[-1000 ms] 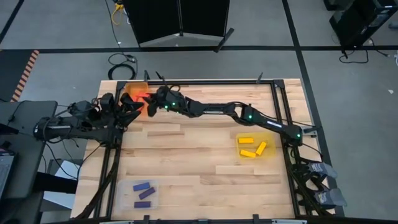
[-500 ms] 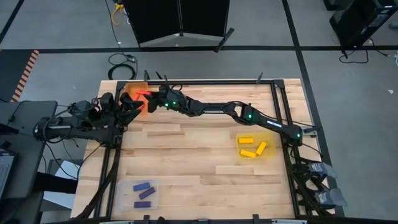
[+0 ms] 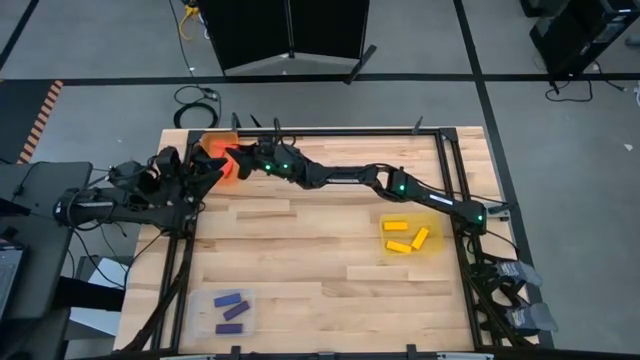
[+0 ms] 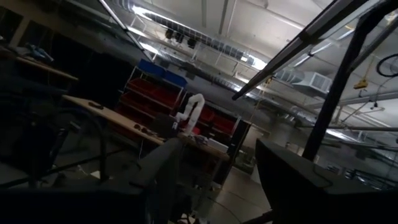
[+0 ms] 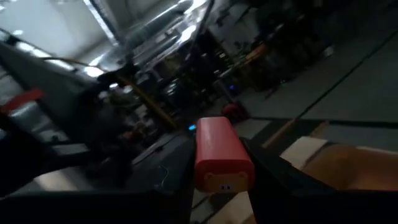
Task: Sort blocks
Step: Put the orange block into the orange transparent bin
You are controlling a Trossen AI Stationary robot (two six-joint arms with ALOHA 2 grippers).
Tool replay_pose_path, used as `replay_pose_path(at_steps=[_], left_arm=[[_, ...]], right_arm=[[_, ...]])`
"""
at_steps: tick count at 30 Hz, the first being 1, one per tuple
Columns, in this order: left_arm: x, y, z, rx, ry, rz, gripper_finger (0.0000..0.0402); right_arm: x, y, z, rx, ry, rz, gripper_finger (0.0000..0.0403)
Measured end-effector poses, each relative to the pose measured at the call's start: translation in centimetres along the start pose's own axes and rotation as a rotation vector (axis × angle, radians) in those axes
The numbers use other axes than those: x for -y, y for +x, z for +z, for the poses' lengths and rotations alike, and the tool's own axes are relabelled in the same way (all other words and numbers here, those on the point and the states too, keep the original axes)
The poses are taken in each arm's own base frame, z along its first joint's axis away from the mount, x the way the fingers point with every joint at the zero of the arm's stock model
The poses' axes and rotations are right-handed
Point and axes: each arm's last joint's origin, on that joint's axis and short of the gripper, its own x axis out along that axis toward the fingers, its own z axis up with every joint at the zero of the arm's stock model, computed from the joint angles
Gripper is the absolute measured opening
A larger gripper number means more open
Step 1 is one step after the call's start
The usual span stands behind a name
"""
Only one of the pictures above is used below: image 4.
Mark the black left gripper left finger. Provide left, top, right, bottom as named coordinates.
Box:
left=0, top=138, right=185, bottom=224

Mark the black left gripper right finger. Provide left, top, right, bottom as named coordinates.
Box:
left=254, top=138, right=398, bottom=224

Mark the long wooden workbench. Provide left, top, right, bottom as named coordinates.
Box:
left=61, top=94, right=231, bottom=163

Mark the rack with red bins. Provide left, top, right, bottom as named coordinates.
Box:
left=198, top=103, right=244, bottom=138
left=113, top=67, right=187, bottom=126

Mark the blue storage bin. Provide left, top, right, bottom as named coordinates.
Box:
left=136, top=58, right=167, bottom=78
left=164, top=70, right=188, bottom=88

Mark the white ceiling air unit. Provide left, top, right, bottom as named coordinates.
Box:
left=291, top=71, right=333, bottom=95

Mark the yellow hanging reel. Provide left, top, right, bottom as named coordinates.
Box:
left=353, top=78, right=370, bottom=91

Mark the aluminium rig beam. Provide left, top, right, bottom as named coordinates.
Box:
left=231, top=0, right=371, bottom=101

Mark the wooden shelf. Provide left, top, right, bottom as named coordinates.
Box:
left=14, top=55, right=80, bottom=83

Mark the black rig post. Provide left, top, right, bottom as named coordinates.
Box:
left=302, top=0, right=398, bottom=162

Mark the black looped ceiling cable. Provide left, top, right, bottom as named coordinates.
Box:
left=376, top=53, right=398, bottom=78

